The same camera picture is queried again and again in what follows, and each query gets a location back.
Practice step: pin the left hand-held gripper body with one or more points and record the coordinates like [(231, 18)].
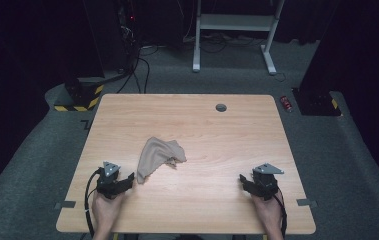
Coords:
[(107, 181)]

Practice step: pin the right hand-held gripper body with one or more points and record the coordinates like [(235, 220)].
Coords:
[(265, 183)]

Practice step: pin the black yellow striped stand base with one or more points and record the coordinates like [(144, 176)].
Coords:
[(83, 96)]

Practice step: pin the white metal stand frame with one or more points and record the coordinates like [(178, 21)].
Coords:
[(233, 22)]

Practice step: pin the beige cloth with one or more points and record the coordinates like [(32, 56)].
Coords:
[(157, 155)]

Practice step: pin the grey tape strip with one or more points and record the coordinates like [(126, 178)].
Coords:
[(66, 204), (306, 202)]

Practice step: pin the dark curtain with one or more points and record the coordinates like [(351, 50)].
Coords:
[(27, 46), (360, 46)]

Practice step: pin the black floor tape mark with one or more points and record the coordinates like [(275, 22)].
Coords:
[(86, 125)]

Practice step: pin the grey round table grommet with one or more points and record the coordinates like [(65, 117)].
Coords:
[(221, 107)]

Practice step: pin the dark equipment rack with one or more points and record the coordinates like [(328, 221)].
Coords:
[(128, 30)]

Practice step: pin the red can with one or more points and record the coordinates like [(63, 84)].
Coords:
[(286, 103)]

